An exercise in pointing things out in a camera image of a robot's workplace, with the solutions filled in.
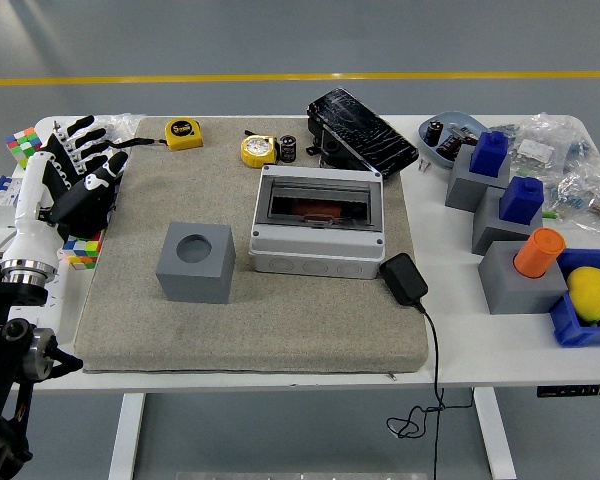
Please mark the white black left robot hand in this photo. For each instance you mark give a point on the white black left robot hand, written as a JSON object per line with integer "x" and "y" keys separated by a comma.
{"x": 32, "y": 210}

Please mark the grey electrical box with lid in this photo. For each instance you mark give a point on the grey electrical box with lid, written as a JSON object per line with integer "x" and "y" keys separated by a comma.
{"x": 315, "y": 250}

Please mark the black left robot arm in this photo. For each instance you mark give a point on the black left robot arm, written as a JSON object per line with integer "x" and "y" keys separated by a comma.
{"x": 0, "y": 325}

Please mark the black case with cracked glossy lid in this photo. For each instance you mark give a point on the black case with cracked glossy lid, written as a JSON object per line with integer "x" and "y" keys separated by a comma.
{"x": 360, "y": 130}

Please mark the white circuit breaker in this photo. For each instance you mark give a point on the white circuit breaker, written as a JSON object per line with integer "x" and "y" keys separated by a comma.
{"x": 0, "y": 200}

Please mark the colourful puzzle cube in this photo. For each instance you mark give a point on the colourful puzzle cube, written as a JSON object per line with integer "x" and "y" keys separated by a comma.
{"x": 82, "y": 250}
{"x": 22, "y": 142}

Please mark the black cloth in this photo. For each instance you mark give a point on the black cloth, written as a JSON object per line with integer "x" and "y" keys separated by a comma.
{"x": 97, "y": 215}

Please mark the silver pen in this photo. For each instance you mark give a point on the silver pen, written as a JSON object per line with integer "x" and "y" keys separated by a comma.
{"x": 56, "y": 126}

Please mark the white power strip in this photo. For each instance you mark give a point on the white power strip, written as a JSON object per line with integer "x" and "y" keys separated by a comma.
{"x": 65, "y": 300}

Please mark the clear plastic bag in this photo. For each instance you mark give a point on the clear plastic bag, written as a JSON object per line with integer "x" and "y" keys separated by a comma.
{"x": 125, "y": 127}

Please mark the square yellow tape measure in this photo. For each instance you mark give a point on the square yellow tape measure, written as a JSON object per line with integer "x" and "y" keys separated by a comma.
{"x": 182, "y": 135}

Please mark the grey block with round hole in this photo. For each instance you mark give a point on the grey block with round hole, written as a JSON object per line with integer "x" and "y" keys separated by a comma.
{"x": 195, "y": 285}

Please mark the round yellow tape measure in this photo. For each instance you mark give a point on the round yellow tape measure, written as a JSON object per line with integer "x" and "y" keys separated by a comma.
{"x": 257, "y": 150}

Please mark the white table leg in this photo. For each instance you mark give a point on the white table leg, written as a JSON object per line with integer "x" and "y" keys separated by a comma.
{"x": 127, "y": 435}
{"x": 495, "y": 435}

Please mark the black capacitor with silver cap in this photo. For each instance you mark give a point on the black capacitor with silver cap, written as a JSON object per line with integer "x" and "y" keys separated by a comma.
{"x": 288, "y": 149}

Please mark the grey-brown mat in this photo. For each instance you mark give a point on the grey-brown mat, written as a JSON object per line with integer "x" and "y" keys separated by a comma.
{"x": 280, "y": 325}

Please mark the black power adapter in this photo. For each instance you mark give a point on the black power adapter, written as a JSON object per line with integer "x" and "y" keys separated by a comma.
{"x": 402, "y": 279}

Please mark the dark brown capacitor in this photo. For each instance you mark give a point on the dark brown capacitor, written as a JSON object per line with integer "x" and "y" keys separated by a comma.
{"x": 449, "y": 146}

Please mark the blue-grey oval tray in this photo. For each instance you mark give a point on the blue-grey oval tray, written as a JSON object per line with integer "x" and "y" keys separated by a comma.
{"x": 450, "y": 119}

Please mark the grey block holder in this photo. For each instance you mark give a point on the grey block holder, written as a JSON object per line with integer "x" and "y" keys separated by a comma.
{"x": 510, "y": 295}
{"x": 460, "y": 190}
{"x": 490, "y": 230}

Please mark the silver metal part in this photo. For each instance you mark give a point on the silver metal part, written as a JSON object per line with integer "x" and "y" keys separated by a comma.
{"x": 462, "y": 134}

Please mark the blue plastic block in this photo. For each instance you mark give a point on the blue plastic block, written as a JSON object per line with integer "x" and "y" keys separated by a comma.
{"x": 489, "y": 155}
{"x": 521, "y": 201}

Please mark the clear bag of components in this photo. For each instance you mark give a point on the clear bag of components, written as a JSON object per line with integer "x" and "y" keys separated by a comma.
{"x": 590, "y": 195}
{"x": 540, "y": 145}

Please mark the small green part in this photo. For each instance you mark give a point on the small green part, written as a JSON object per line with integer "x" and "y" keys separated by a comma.
{"x": 550, "y": 214}

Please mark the blue plastic bin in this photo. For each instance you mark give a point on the blue plastic bin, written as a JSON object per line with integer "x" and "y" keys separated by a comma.
{"x": 567, "y": 325}

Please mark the yellow lemon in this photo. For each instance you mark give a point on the yellow lemon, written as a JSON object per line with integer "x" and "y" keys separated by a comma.
{"x": 590, "y": 295}

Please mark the black table control panel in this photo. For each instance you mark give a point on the black table control panel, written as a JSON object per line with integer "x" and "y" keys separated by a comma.
{"x": 570, "y": 391}

